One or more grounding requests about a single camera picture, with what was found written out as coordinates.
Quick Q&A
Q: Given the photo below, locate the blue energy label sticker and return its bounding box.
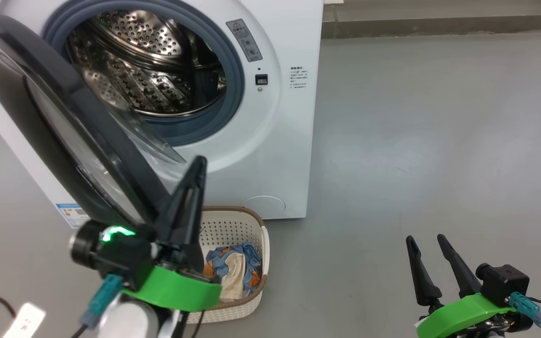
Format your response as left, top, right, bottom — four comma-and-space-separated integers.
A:
56, 203, 91, 229

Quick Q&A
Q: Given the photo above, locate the white cable tag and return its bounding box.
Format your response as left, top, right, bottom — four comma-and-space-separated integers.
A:
2, 303, 46, 338

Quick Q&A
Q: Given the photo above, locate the white front-load washing machine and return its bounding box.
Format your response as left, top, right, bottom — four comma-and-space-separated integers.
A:
0, 0, 324, 230

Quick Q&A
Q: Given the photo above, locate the right camera cable teal plug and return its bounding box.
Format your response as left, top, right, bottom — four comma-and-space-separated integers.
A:
509, 292, 541, 335

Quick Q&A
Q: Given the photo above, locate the left camera cable teal plug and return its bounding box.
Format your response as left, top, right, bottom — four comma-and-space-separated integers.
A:
71, 275, 123, 338

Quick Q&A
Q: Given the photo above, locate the black round washer door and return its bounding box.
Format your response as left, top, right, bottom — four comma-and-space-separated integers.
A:
0, 12, 186, 230

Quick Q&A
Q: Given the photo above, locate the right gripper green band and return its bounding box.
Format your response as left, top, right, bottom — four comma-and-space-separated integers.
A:
406, 234, 534, 338

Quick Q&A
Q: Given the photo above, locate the blue garment with cream lining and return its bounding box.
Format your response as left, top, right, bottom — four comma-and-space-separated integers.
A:
203, 242, 263, 302

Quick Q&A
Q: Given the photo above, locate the camera cable teal plug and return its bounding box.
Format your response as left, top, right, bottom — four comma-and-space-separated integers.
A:
71, 275, 123, 338
509, 292, 541, 335

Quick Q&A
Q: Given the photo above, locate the cream basket with brown rim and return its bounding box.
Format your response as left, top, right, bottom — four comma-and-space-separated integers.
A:
184, 207, 270, 324

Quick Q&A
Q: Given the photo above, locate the round white filter cover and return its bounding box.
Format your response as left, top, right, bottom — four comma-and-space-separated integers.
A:
241, 195, 286, 217

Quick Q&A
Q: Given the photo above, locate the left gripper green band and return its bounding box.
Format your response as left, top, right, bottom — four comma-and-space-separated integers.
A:
123, 156, 223, 312

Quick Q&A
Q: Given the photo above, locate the grey warning sticker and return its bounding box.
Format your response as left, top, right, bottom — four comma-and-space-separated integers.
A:
226, 19, 263, 62

